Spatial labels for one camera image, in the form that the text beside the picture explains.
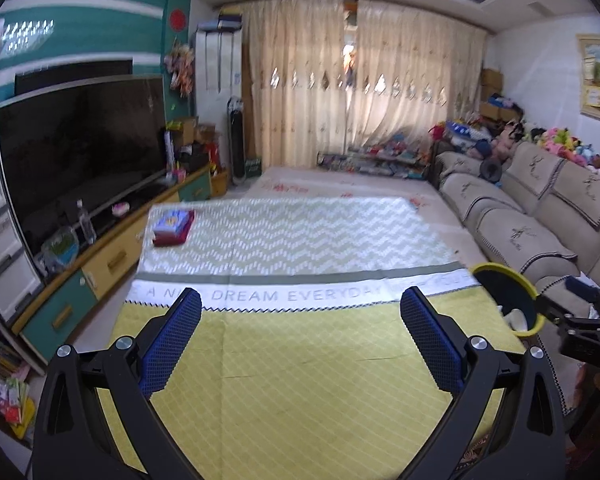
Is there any stack of cardboard boxes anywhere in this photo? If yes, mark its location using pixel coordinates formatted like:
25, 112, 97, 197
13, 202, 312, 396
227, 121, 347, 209
480, 67, 505, 121

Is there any white standing air conditioner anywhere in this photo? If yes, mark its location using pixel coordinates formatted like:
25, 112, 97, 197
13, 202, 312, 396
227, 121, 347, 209
194, 22, 246, 161

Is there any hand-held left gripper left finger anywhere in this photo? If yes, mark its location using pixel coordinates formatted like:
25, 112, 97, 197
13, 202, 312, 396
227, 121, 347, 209
31, 289, 203, 480

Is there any blue pink tissue pack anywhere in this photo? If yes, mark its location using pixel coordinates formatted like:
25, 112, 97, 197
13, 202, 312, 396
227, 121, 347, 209
152, 210, 196, 247

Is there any yellow green printed tablecloth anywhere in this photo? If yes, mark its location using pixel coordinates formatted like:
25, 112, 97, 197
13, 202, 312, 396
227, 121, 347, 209
97, 195, 528, 480

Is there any white plastic drawer unit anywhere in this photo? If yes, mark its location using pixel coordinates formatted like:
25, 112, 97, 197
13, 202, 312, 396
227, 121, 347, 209
0, 155, 46, 326

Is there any yellow rimmed black trash bin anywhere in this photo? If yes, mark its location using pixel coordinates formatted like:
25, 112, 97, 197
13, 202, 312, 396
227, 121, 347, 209
469, 262, 546, 338

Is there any clear water bottle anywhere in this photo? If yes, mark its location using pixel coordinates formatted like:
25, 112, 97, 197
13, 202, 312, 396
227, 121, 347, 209
75, 200, 97, 246

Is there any cream paper cup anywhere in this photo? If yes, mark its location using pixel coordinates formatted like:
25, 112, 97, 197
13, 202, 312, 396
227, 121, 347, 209
502, 309, 530, 333

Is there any cream patterned curtain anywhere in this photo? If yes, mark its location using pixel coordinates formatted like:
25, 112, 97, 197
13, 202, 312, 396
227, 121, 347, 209
240, 0, 353, 171
352, 0, 488, 161

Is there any person's right forearm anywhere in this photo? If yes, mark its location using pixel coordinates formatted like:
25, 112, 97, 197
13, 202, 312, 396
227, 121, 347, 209
570, 360, 600, 461

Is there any hanging flower decoration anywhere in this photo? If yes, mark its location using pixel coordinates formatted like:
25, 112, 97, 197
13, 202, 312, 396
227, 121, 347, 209
164, 42, 197, 96

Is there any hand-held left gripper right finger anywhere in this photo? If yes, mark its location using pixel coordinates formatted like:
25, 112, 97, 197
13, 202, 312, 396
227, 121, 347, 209
399, 286, 566, 480

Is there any clear green plastic bag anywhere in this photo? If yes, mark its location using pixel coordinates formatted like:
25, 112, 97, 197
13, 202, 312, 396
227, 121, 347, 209
40, 227, 78, 273

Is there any yellow teal television cabinet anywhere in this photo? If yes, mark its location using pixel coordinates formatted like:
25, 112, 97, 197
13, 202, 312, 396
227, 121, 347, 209
11, 162, 216, 363

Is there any beige fabric sofa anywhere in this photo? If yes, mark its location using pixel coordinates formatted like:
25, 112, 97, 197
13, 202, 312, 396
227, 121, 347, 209
432, 140, 600, 311

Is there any brown cardboard box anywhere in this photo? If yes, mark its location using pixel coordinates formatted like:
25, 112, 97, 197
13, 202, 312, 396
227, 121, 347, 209
172, 117, 216, 161

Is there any large black television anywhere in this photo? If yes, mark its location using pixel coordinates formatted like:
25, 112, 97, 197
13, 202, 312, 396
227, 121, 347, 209
0, 74, 168, 261

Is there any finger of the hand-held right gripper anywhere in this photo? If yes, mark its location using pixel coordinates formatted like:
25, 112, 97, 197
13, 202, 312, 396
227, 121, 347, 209
565, 275, 600, 302
534, 294, 600, 328

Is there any pile of plush toys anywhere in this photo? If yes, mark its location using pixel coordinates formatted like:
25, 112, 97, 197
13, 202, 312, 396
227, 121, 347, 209
495, 122, 600, 181

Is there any blue white bag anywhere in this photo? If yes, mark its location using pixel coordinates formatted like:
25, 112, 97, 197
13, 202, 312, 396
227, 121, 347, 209
445, 122, 491, 144

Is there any black round cushion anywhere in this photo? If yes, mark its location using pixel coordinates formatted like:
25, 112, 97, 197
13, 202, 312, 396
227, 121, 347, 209
480, 157, 503, 183

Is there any pile of books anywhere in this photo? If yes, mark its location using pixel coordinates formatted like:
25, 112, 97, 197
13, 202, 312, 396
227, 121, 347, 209
0, 305, 36, 441

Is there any black tower fan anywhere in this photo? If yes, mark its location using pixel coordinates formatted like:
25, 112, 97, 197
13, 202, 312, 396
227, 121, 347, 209
227, 97, 247, 186

